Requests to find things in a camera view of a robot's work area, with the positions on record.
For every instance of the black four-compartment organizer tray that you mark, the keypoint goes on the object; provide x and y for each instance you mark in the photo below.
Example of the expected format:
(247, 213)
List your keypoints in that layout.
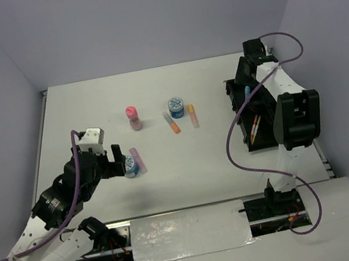
(285, 115)

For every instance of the blue highlighter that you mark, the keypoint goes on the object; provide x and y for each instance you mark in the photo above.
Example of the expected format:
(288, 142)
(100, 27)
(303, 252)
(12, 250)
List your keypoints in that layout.
(247, 91)

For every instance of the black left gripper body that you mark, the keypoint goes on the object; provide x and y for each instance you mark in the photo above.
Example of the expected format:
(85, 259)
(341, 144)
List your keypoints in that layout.
(106, 169)

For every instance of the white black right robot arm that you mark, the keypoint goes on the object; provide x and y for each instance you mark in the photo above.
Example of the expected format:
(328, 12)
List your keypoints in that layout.
(281, 186)

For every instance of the orange pen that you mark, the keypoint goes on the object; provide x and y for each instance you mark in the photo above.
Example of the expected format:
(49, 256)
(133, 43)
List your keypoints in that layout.
(252, 132)

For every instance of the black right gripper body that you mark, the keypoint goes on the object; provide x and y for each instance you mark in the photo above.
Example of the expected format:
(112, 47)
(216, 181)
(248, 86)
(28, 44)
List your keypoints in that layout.
(241, 75)

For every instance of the orange-capped clear highlighter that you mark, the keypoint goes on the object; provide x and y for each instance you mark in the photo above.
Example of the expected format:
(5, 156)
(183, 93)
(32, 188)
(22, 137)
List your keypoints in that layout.
(171, 123)

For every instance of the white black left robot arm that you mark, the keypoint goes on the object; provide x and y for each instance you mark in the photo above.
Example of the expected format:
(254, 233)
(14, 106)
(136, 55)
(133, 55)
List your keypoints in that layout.
(62, 201)

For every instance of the purple highlighter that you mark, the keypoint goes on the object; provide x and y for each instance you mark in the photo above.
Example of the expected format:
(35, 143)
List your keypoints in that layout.
(135, 154)

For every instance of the blue paint jar far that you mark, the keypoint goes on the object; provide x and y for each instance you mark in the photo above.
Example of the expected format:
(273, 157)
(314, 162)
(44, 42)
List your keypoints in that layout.
(176, 107)

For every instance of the blue paint jar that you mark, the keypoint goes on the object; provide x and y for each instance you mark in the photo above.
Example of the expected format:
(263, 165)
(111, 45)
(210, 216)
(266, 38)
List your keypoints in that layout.
(176, 107)
(131, 167)

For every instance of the pink highlighter orange cap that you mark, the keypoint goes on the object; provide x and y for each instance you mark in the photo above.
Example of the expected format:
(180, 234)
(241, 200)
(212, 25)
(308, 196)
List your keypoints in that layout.
(193, 116)

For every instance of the blue paint jar near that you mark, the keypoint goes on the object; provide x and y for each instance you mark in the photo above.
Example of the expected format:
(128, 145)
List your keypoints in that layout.
(131, 167)

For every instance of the pink-capped marker tube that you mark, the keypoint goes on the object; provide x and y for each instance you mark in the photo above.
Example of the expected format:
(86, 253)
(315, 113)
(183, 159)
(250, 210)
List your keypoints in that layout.
(133, 117)

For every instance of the silver tape-covered panel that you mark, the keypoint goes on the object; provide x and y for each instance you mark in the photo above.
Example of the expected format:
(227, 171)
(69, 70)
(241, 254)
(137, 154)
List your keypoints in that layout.
(190, 233)

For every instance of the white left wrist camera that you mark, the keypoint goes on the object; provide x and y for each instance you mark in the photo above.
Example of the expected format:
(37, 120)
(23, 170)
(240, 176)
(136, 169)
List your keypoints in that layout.
(91, 140)

